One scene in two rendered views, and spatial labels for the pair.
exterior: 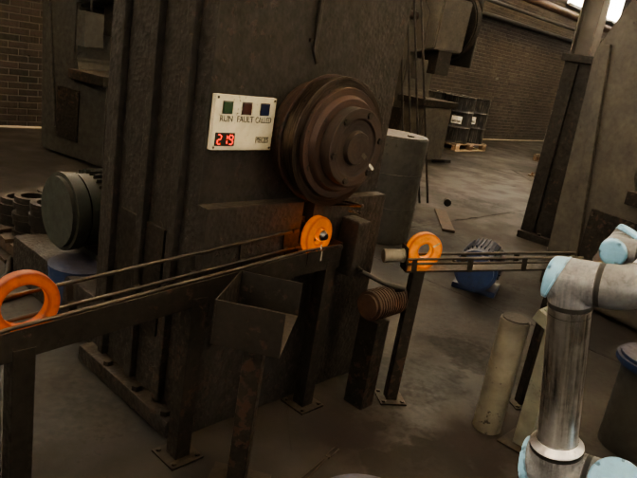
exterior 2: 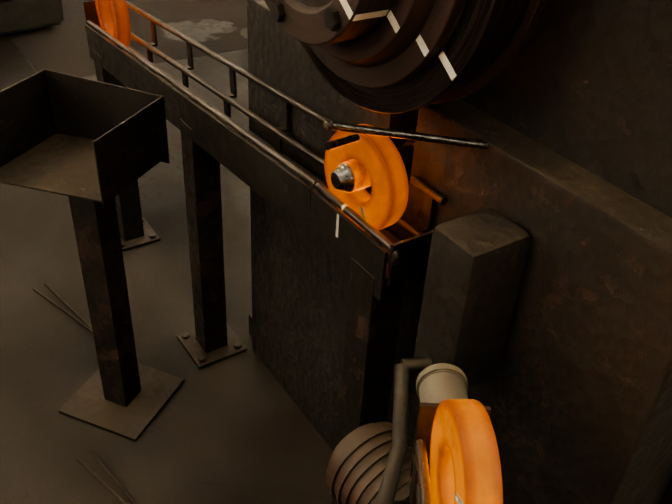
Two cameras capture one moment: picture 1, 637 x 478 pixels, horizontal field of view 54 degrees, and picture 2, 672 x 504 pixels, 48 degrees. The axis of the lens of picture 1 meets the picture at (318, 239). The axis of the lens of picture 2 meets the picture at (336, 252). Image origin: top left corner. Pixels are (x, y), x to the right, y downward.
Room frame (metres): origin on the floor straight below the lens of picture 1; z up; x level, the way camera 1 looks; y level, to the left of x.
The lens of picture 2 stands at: (2.48, -0.92, 1.29)
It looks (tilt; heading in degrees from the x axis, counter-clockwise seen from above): 35 degrees down; 103
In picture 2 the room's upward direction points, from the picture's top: 4 degrees clockwise
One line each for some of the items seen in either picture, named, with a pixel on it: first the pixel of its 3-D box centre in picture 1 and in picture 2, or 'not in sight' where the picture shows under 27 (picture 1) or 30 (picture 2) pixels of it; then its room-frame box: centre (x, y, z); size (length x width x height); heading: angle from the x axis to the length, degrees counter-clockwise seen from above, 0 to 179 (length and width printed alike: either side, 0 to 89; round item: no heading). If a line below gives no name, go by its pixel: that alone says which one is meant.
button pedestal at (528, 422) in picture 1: (543, 378); not in sight; (2.32, -0.99, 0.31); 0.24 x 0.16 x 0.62; 139
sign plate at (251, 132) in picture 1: (243, 122); not in sight; (2.11, 0.31, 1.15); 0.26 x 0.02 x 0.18; 139
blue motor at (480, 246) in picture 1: (481, 264); not in sight; (4.26, -1.17, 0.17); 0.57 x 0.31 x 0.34; 159
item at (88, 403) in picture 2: (246, 396); (94, 267); (1.73, 0.14, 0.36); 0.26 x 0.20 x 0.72; 174
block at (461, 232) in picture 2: (351, 246); (469, 304); (2.48, -0.14, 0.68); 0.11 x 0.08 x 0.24; 49
